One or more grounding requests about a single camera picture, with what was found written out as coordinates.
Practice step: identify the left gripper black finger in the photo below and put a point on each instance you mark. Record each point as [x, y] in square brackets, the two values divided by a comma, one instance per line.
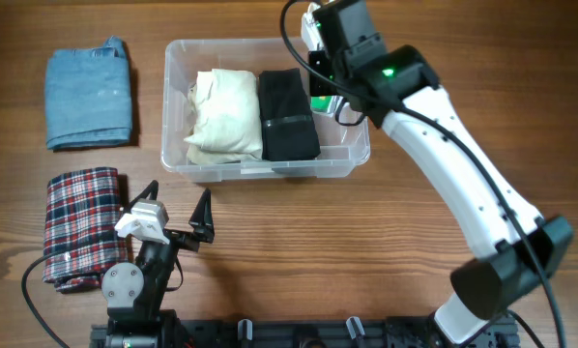
[150, 192]
[201, 219]

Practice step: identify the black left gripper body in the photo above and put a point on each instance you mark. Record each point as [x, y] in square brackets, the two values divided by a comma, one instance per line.
[184, 240]

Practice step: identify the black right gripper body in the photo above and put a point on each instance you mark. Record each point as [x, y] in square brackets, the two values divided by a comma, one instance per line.
[322, 85]

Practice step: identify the red plaid cloth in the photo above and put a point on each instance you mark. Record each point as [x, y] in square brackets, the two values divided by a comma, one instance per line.
[82, 208]

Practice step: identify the black cloth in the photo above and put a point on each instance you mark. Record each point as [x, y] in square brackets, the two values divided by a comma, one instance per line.
[288, 129]

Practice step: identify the cream cloth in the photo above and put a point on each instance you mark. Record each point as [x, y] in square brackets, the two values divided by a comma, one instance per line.
[228, 125]

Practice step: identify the white printed t-shirt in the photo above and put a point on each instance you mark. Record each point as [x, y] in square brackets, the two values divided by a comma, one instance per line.
[326, 104]

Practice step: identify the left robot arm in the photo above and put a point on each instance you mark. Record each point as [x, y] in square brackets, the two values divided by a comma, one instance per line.
[134, 290]

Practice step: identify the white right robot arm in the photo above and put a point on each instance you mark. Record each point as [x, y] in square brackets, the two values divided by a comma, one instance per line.
[515, 249]

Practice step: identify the clear plastic storage container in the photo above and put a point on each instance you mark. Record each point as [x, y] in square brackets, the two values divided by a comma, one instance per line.
[342, 148]

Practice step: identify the folded blue denim cloth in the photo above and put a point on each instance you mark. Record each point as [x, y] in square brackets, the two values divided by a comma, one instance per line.
[87, 97]

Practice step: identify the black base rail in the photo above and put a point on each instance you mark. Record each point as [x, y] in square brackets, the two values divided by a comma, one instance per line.
[392, 332]

